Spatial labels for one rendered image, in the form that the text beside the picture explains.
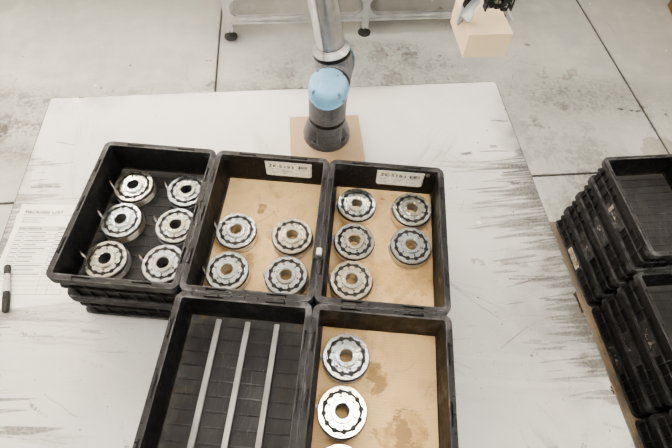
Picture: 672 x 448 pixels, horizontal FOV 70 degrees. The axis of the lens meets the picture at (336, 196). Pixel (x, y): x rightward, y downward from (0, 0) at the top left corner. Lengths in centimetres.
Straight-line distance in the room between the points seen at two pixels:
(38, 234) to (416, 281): 107
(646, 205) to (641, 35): 190
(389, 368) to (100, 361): 71
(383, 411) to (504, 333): 42
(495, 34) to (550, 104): 164
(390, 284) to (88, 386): 77
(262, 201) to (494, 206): 71
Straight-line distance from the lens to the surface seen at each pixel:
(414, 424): 112
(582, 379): 141
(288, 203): 131
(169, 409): 116
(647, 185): 214
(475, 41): 141
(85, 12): 365
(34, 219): 166
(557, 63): 330
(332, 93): 141
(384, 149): 160
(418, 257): 122
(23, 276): 157
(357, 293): 116
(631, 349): 201
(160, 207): 137
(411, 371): 114
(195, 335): 119
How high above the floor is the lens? 192
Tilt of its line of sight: 56 degrees down
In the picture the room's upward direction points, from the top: 3 degrees clockwise
